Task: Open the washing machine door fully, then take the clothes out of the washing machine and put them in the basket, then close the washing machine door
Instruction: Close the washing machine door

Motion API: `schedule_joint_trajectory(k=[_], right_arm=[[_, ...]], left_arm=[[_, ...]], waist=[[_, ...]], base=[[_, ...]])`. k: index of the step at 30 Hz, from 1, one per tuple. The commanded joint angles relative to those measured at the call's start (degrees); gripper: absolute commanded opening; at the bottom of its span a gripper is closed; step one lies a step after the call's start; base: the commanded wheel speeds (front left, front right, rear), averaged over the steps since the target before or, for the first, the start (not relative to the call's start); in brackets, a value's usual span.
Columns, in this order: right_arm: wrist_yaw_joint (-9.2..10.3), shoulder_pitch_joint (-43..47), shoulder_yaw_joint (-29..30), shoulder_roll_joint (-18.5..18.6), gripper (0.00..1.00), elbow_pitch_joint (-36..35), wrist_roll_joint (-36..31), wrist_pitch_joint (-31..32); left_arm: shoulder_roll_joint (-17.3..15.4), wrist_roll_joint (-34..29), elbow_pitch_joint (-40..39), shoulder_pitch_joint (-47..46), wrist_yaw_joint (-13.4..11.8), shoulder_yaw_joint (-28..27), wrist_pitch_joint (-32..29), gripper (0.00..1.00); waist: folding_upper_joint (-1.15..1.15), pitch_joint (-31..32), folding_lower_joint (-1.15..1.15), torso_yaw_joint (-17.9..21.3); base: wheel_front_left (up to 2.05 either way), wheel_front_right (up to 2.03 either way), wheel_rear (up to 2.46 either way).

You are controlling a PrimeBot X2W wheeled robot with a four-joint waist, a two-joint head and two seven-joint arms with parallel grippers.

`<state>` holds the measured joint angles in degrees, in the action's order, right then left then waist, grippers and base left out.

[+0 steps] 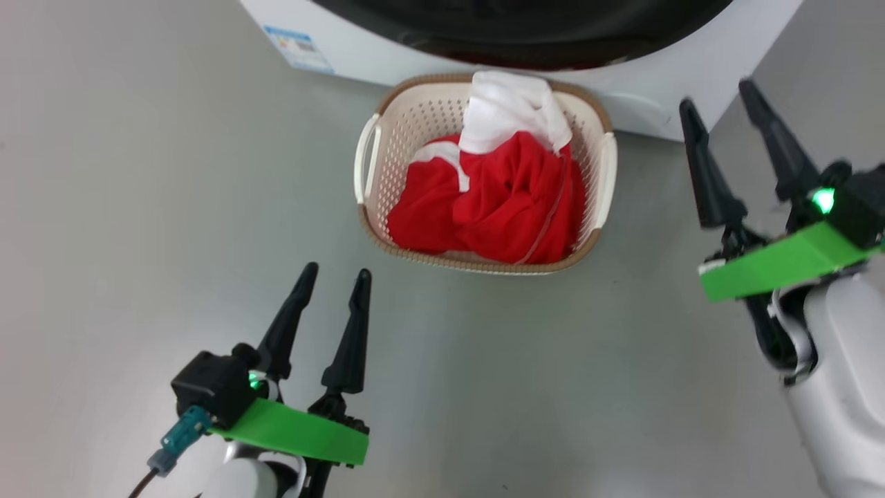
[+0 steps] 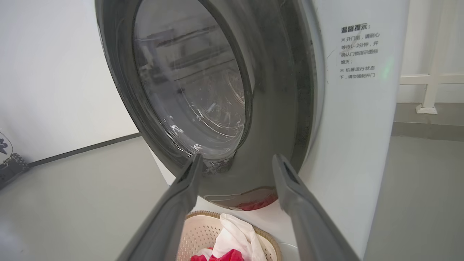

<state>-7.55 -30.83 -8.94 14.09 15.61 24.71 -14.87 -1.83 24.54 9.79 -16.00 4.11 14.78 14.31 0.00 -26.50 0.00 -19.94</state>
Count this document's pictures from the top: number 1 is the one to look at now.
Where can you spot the cream basket with brown rim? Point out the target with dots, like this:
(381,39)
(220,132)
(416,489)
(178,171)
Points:
(415,117)

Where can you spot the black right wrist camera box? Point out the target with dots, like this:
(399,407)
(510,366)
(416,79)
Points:
(857,207)

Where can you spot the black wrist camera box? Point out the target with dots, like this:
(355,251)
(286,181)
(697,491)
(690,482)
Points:
(857,207)
(211,387)

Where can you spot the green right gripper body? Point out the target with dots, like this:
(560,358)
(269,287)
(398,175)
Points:
(781,266)

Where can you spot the white front-load washing machine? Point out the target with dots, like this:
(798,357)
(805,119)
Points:
(691,90)

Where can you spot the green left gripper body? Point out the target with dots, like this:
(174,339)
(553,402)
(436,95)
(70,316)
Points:
(304,432)

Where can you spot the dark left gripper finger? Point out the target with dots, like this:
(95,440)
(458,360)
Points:
(349,353)
(283,339)

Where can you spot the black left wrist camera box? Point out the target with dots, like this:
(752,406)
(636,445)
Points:
(211,387)

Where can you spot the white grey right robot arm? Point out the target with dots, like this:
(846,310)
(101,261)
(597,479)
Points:
(843,387)

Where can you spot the red garment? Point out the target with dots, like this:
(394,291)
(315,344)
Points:
(505,200)

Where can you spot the washing machine door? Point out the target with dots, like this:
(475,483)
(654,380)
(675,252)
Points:
(518,31)

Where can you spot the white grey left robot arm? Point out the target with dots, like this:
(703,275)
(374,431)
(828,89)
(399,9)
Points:
(242,481)

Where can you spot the round drain filter cover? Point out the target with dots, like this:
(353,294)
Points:
(639,111)

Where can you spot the blue energy label sticker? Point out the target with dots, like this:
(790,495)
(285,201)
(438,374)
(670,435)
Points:
(299,50)

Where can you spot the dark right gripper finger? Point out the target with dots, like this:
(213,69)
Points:
(712,187)
(788,166)

